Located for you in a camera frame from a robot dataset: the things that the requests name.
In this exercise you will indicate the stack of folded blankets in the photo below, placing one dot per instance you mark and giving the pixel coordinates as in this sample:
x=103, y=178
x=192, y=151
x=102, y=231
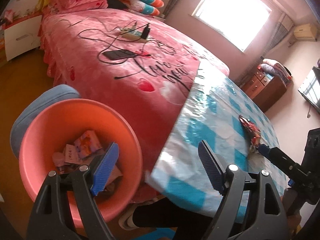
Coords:
x=275, y=71

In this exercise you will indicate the television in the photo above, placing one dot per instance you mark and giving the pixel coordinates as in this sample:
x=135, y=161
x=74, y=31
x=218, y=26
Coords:
x=311, y=90

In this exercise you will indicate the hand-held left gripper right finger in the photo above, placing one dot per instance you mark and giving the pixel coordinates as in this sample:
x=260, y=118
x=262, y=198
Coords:
x=211, y=166

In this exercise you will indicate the curtain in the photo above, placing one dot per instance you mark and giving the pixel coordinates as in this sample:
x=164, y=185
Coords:
x=277, y=37

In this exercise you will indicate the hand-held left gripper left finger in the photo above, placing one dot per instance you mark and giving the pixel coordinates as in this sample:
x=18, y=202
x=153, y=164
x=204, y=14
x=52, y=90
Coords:
x=106, y=167

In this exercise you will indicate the blue stool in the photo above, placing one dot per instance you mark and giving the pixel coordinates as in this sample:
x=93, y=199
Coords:
x=30, y=110

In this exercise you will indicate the air conditioner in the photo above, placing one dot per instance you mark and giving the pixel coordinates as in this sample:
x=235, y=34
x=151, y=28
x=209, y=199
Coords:
x=305, y=31

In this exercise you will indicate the brown wooden cabinet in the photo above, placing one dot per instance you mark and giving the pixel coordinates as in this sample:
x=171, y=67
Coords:
x=265, y=90

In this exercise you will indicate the black charger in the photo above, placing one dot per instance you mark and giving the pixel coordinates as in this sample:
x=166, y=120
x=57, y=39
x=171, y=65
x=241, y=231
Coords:
x=146, y=31

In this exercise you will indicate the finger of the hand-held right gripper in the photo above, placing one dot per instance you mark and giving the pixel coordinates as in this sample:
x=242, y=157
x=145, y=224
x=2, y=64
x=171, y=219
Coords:
x=280, y=158

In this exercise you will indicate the black cloth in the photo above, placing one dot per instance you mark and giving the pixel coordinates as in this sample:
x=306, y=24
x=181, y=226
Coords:
x=117, y=3

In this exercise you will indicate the pink printed wrapper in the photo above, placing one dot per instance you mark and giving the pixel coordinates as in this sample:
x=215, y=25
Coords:
x=87, y=143

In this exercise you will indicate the blue checked plastic tablecloth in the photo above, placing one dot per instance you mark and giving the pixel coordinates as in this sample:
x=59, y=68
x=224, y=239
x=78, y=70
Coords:
x=212, y=115

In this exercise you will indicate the window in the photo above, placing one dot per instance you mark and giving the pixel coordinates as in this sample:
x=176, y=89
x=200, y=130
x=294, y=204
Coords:
x=232, y=12

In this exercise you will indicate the power strip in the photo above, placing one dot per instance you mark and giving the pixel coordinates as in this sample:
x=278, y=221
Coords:
x=132, y=36

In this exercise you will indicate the white shoe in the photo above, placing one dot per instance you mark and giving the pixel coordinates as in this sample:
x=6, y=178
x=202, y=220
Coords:
x=127, y=217

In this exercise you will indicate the white drawer cabinet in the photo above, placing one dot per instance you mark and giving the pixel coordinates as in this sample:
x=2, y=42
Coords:
x=22, y=35

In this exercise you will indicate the red foil snack packet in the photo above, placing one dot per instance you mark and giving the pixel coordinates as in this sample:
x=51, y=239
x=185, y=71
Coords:
x=250, y=130

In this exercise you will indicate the pink plastic basin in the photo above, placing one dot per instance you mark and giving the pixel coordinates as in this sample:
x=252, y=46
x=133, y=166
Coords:
x=50, y=120

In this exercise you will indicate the person's leg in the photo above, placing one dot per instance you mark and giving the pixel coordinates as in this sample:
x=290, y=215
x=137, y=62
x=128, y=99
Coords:
x=170, y=215

